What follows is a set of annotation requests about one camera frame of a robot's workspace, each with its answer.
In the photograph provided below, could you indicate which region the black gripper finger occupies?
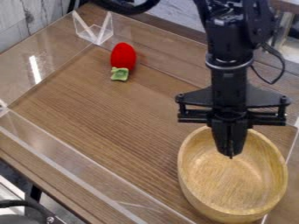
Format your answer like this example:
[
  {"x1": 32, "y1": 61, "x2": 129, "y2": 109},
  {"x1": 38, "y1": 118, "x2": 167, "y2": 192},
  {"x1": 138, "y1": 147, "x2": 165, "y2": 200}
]
[
  {"x1": 229, "y1": 119, "x2": 248, "y2": 158},
  {"x1": 211, "y1": 119, "x2": 231, "y2": 157}
]

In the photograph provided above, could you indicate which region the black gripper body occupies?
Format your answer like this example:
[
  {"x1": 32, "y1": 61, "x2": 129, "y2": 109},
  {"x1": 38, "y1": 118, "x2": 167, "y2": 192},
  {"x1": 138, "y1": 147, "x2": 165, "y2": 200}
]
[{"x1": 175, "y1": 84, "x2": 291, "y2": 126}]

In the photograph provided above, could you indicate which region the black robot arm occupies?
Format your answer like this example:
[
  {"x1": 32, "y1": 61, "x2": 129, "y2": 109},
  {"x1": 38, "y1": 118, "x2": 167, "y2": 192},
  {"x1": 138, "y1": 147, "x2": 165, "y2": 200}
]
[{"x1": 175, "y1": 0, "x2": 291, "y2": 158}]

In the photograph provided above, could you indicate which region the brown wooden bowl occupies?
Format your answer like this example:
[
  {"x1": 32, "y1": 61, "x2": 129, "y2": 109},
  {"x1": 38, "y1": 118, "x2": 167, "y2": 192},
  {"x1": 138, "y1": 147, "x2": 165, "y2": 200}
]
[{"x1": 177, "y1": 126, "x2": 288, "y2": 224}]

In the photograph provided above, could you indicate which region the red plush strawberry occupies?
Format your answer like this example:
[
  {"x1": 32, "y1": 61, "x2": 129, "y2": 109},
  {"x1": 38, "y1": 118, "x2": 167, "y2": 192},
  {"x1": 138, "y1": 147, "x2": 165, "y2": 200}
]
[{"x1": 109, "y1": 42, "x2": 136, "y2": 81}]

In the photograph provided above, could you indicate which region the clear acrylic tray wall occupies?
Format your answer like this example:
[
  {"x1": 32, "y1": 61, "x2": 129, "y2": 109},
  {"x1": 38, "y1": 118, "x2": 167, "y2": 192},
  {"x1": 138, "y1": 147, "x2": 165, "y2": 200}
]
[{"x1": 0, "y1": 8, "x2": 299, "y2": 224}]

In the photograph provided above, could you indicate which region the clear acrylic corner bracket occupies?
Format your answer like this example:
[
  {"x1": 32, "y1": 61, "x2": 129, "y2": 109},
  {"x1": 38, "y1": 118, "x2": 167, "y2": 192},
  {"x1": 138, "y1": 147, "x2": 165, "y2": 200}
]
[{"x1": 70, "y1": 11, "x2": 113, "y2": 46}]

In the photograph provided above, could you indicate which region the black cable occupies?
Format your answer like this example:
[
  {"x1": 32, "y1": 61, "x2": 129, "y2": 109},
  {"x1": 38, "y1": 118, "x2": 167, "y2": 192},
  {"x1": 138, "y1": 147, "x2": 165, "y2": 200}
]
[{"x1": 0, "y1": 200, "x2": 53, "y2": 220}]

